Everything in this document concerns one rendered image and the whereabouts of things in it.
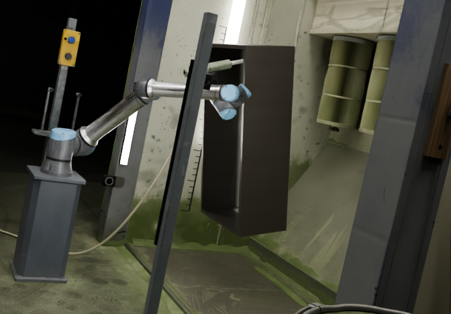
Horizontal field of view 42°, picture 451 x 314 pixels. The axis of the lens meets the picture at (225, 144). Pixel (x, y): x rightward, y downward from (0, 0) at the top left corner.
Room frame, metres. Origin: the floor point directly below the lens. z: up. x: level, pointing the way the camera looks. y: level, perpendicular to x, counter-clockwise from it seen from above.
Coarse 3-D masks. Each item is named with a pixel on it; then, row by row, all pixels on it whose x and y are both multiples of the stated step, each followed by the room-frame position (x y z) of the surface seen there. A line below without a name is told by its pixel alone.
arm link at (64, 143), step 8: (56, 128) 3.51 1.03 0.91; (56, 136) 3.43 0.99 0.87; (64, 136) 3.43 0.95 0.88; (72, 136) 3.47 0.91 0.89; (48, 144) 3.46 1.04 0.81; (56, 144) 3.42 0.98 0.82; (64, 144) 3.43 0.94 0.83; (72, 144) 3.48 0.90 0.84; (80, 144) 3.56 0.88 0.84; (48, 152) 3.44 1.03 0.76; (56, 152) 3.42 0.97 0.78; (64, 152) 3.44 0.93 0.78; (72, 152) 3.50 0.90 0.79
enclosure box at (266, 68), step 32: (256, 64) 3.54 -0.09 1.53; (288, 64) 3.64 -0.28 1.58; (256, 96) 3.56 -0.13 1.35; (288, 96) 3.67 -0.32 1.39; (224, 128) 4.16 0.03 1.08; (256, 128) 3.58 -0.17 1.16; (288, 128) 3.69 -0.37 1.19; (224, 160) 4.19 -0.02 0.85; (256, 160) 3.61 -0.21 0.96; (288, 160) 3.72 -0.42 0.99; (224, 192) 4.21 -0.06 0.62; (256, 192) 3.63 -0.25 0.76; (224, 224) 3.80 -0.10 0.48; (256, 224) 3.66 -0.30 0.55
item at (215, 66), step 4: (224, 60) 3.56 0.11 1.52; (228, 60) 3.56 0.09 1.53; (236, 60) 3.59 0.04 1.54; (240, 60) 3.60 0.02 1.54; (208, 64) 3.51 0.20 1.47; (212, 64) 3.51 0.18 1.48; (216, 64) 3.51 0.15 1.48; (220, 64) 3.52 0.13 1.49; (224, 64) 3.53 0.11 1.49; (228, 64) 3.54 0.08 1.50; (232, 64) 3.58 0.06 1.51; (184, 68) 3.44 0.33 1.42; (188, 68) 3.44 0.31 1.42; (208, 68) 3.48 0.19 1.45; (212, 68) 3.50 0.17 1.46; (216, 68) 3.52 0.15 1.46; (220, 68) 3.53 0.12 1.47; (224, 68) 3.55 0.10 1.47; (228, 68) 3.57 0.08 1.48
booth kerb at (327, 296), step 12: (252, 240) 4.88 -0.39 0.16; (252, 252) 4.84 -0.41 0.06; (264, 252) 4.68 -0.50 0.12; (276, 264) 4.51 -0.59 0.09; (288, 264) 4.37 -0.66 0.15; (288, 276) 4.34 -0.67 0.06; (300, 276) 4.21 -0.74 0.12; (312, 276) 4.10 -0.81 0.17; (312, 288) 4.07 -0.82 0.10; (324, 288) 3.95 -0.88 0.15; (324, 300) 3.92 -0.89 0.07
